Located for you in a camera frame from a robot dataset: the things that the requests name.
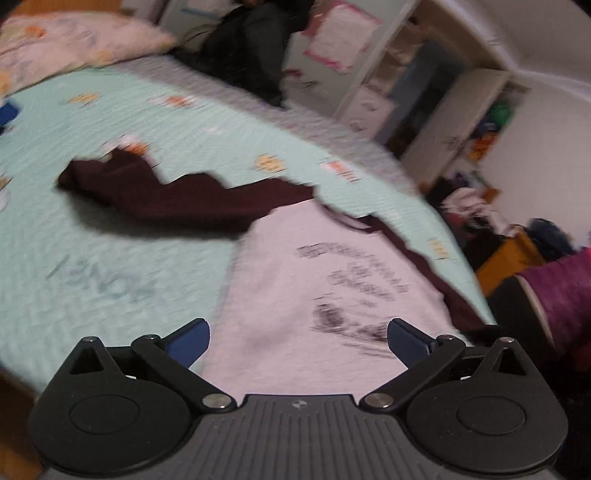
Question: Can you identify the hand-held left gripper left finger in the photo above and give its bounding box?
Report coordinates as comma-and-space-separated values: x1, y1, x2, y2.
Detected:
60, 318, 237, 414

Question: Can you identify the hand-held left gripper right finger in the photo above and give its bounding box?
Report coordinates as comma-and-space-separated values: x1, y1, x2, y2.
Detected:
360, 318, 536, 414

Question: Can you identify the grey and maroon sweatshirt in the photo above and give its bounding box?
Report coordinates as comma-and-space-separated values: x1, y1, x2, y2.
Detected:
56, 147, 502, 403

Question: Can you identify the pile of clothes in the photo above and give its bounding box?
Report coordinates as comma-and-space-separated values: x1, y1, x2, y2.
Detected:
438, 187, 513, 236

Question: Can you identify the bee print quilted bedspread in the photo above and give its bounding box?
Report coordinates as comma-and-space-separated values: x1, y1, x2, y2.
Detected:
0, 55, 499, 402

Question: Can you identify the yellow wooden desk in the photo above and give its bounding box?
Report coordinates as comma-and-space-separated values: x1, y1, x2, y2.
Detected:
475, 231, 546, 296

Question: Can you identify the person's purple jacket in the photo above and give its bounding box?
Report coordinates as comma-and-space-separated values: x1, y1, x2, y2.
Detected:
517, 247, 591, 352

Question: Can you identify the pale blue wardrobe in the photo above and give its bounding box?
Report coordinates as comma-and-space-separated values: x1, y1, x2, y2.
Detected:
152, 0, 532, 185

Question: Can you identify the white drawer cabinet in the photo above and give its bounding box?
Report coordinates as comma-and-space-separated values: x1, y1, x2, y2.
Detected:
344, 85, 398, 134

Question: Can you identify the pink framed poster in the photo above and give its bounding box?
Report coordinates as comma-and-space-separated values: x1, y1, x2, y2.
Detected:
302, 0, 384, 75

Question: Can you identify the pink floral pillow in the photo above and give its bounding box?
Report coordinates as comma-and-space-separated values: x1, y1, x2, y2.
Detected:
0, 11, 178, 95

